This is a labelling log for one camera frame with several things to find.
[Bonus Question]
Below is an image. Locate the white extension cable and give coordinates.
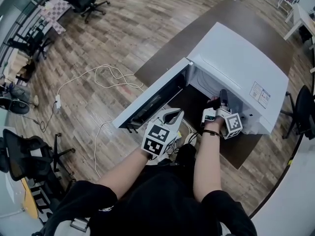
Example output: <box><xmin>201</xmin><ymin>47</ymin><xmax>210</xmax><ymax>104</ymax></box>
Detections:
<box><xmin>57</xmin><ymin>63</ymin><xmax>146</xmax><ymax>179</ymax></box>

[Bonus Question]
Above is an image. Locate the grey floor fan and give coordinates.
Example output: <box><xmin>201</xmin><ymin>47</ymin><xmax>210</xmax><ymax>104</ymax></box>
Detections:
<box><xmin>0</xmin><ymin>98</ymin><xmax>31</xmax><ymax>116</ymax></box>

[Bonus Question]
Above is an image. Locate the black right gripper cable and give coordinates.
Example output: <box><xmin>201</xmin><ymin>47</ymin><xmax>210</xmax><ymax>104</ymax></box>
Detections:
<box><xmin>188</xmin><ymin>131</ymin><xmax>206</xmax><ymax>157</ymax></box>

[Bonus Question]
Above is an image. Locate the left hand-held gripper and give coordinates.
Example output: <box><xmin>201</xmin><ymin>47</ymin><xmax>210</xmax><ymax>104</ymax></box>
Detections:
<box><xmin>141</xmin><ymin>108</ymin><xmax>185</xmax><ymax>161</ymax></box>

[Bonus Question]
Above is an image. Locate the person's black shirt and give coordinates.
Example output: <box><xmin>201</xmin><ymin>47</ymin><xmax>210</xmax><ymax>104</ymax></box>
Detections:
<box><xmin>31</xmin><ymin>143</ymin><xmax>258</xmax><ymax>236</ymax></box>

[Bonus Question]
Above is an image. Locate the person's right forearm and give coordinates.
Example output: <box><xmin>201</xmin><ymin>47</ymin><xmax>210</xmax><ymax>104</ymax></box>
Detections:
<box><xmin>192</xmin><ymin>117</ymin><xmax>224</xmax><ymax>203</ymax></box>

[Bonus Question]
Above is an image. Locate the person's left forearm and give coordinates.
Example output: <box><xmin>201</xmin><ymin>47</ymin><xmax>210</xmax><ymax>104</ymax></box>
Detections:
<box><xmin>97</xmin><ymin>147</ymin><xmax>151</xmax><ymax>202</ymax></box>

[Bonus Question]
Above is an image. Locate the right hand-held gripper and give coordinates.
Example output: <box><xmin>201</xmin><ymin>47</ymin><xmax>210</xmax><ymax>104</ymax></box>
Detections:
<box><xmin>201</xmin><ymin>89</ymin><xmax>243</xmax><ymax>140</ymax></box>

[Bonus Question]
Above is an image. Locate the curved wooden desk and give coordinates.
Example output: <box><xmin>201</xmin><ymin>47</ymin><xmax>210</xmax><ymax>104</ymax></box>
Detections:
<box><xmin>20</xmin><ymin>177</ymin><xmax>40</xmax><ymax>220</ymax></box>

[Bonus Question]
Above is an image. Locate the white microwave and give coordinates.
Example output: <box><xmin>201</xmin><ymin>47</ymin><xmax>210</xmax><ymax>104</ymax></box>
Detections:
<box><xmin>112</xmin><ymin>21</ymin><xmax>289</xmax><ymax>135</ymax></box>

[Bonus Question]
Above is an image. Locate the table with checkered cloth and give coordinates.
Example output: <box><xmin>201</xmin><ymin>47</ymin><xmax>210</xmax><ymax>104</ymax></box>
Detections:
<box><xmin>40</xmin><ymin>0</ymin><xmax>72</xmax><ymax>34</ymax></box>

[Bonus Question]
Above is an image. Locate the thin black floor cable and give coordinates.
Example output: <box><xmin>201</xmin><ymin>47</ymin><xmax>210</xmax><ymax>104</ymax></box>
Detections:
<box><xmin>24</xmin><ymin>101</ymin><xmax>60</xmax><ymax>133</ymax></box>

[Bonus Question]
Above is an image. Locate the white chest pack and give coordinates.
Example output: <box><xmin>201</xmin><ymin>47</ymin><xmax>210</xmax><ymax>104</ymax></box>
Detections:
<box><xmin>55</xmin><ymin>217</ymin><xmax>90</xmax><ymax>236</ymax></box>

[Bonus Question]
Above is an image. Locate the white desk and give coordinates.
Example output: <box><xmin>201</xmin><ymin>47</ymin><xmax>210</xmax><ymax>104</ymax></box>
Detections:
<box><xmin>250</xmin><ymin>129</ymin><xmax>315</xmax><ymax>236</ymax></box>

